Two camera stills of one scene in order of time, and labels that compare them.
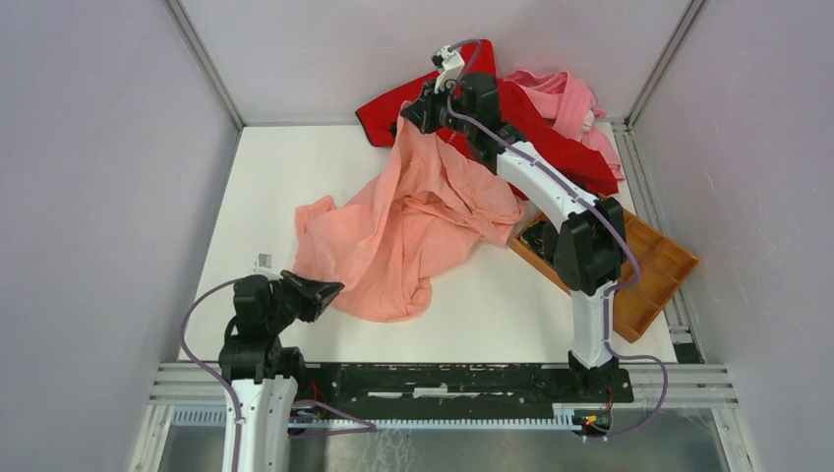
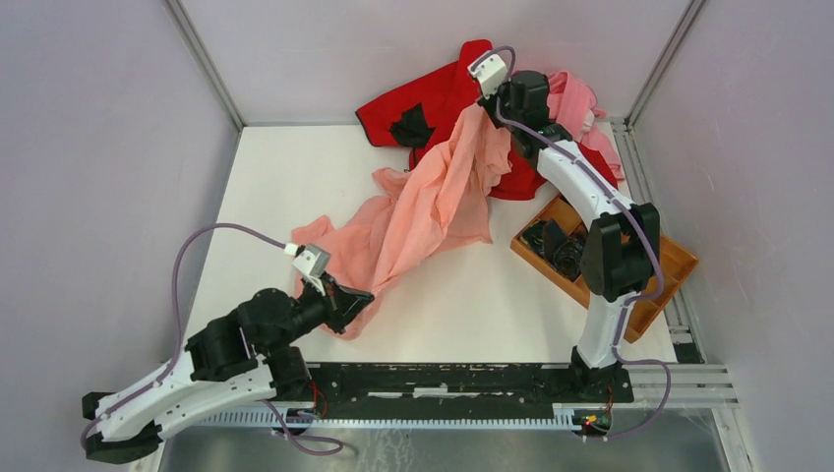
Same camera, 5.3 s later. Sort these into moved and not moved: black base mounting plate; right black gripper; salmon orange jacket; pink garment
Moved: right black gripper; salmon orange jacket
Not moved: black base mounting plate; pink garment
